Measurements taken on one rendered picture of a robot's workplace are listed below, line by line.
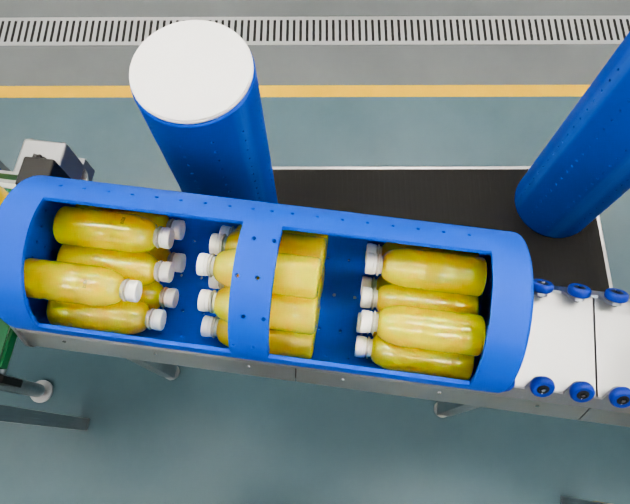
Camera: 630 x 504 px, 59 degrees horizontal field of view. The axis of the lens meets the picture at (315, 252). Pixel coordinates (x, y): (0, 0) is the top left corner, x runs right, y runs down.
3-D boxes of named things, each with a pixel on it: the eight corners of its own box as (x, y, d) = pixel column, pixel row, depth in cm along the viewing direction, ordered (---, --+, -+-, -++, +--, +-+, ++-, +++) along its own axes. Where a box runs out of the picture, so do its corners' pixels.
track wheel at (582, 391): (599, 389, 105) (596, 381, 107) (575, 386, 106) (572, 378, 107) (591, 406, 108) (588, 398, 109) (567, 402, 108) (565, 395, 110)
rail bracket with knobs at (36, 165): (63, 215, 128) (42, 195, 118) (33, 211, 128) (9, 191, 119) (75, 176, 131) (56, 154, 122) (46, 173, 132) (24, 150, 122)
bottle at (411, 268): (487, 292, 95) (374, 278, 96) (476, 300, 102) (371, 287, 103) (489, 252, 97) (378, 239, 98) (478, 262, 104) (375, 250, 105)
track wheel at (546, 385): (559, 384, 106) (556, 376, 107) (535, 380, 106) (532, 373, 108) (552, 400, 108) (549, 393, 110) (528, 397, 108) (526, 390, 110)
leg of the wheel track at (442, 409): (449, 418, 198) (504, 403, 139) (433, 416, 199) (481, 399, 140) (450, 402, 200) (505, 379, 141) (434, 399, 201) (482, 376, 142)
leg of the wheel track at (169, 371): (177, 381, 204) (120, 350, 145) (162, 379, 204) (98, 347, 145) (181, 365, 205) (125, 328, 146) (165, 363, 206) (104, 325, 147)
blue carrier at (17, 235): (481, 397, 109) (533, 388, 82) (47, 338, 114) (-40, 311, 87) (487, 258, 118) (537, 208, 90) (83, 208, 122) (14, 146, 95)
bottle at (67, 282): (40, 259, 105) (140, 272, 104) (32, 298, 104) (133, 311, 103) (18, 254, 98) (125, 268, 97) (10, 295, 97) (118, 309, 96)
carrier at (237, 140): (281, 189, 213) (207, 188, 213) (258, 21, 131) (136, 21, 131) (279, 260, 203) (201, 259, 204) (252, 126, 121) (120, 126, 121)
